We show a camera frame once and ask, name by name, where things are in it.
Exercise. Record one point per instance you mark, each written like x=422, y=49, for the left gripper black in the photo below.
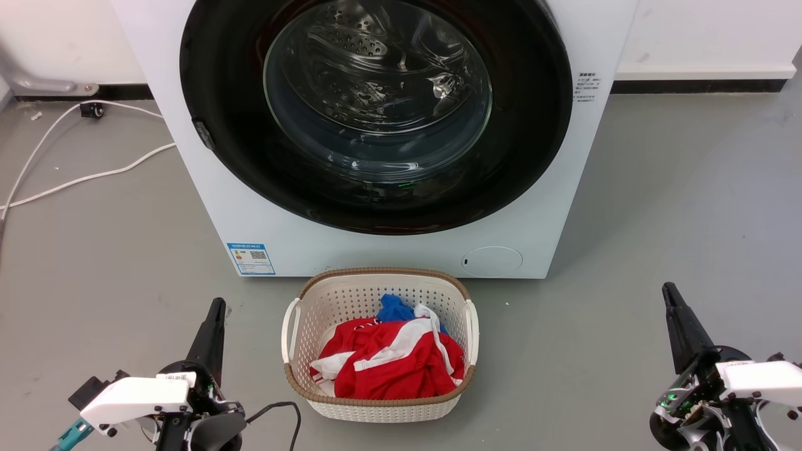
x=210, y=398

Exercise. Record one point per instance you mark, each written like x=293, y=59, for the round glass washing machine door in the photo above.
x=532, y=125

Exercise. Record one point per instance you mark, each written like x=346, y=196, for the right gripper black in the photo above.
x=689, y=401

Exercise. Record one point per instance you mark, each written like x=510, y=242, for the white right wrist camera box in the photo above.
x=761, y=379

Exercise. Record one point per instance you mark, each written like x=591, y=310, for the blue energy label sticker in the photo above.
x=250, y=259

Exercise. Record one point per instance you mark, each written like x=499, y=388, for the white front-load washing machine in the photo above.
x=532, y=207

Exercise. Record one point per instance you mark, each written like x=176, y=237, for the stainless steel washer drum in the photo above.
x=376, y=75

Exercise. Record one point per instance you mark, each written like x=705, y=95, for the cream plastic laundry basket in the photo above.
x=376, y=410

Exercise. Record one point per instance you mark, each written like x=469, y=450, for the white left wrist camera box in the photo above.
x=135, y=398

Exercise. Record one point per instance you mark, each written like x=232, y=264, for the round white filter cover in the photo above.
x=492, y=262

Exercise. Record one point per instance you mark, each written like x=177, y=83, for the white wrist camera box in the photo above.
x=761, y=379
x=135, y=398

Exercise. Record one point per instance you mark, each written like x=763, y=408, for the small printed text sticker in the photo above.
x=588, y=88

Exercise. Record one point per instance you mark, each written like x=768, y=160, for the blue garment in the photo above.
x=393, y=309

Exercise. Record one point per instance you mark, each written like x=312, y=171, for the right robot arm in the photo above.
x=752, y=429

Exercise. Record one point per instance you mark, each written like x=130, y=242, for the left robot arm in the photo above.
x=216, y=433

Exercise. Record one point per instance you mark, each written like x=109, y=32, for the red and white garment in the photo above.
x=388, y=369

